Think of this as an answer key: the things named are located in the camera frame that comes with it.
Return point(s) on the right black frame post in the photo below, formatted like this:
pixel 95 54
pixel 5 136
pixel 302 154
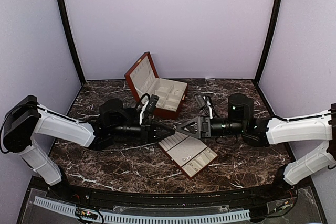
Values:
pixel 268 41

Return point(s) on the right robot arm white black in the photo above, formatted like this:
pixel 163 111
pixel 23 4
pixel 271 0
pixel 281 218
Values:
pixel 271 131

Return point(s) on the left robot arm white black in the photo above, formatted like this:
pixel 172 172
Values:
pixel 29 117

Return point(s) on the black frame post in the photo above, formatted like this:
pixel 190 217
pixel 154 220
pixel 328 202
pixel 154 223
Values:
pixel 70 40
pixel 268 41

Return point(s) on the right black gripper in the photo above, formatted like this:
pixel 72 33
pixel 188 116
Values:
pixel 200 127

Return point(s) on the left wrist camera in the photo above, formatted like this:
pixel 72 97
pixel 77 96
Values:
pixel 149 106

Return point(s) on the red jewelry tray cream insert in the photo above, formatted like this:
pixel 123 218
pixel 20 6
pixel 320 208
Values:
pixel 178 146

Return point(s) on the white slotted cable duct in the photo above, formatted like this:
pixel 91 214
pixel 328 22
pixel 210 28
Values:
pixel 138 215

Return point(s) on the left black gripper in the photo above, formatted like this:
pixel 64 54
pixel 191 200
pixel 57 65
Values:
pixel 148 131

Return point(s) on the black front table rail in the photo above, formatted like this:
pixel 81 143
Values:
pixel 107 199

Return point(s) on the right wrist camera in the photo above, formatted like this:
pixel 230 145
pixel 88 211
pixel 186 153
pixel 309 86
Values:
pixel 204 105

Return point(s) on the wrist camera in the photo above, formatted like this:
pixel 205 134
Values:
pixel 149 106
pixel 204 105

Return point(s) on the red wooden jewelry box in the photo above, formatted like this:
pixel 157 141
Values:
pixel 143 78

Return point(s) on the left black frame post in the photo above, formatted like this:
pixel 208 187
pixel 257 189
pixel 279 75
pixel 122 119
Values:
pixel 70 40

